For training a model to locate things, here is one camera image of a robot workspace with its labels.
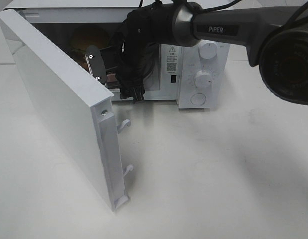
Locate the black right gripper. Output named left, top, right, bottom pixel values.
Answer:
left=101, top=26, right=159, bottom=104

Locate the pink round plate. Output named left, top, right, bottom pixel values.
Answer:
left=106, top=73, right=118, bottom=85

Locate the white round door button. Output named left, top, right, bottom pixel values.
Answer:
left=190, top=93, right=206, bottom=106

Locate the white round knob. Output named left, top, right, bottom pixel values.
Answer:
left=194, top=70, right=213, bottom=89
left=198, top=42, right=218, bottom=59

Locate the burger with lettuce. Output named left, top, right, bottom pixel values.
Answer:
left=69, top=24, right=110, bottom=71

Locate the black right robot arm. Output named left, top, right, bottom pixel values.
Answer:
left=114, top=0, right=308, bottom=105

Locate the white warning label sticker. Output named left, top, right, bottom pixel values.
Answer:
left=166, top=46, right=179, bottom=74

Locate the white microwave oven body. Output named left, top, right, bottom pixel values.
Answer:
left=1, top=0, right=229, bottom=109

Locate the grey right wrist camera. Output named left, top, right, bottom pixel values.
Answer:
left=85, top=45, right=107, bottom=85

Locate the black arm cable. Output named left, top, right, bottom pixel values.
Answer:
left=138, top=0, right=308, bottom=28

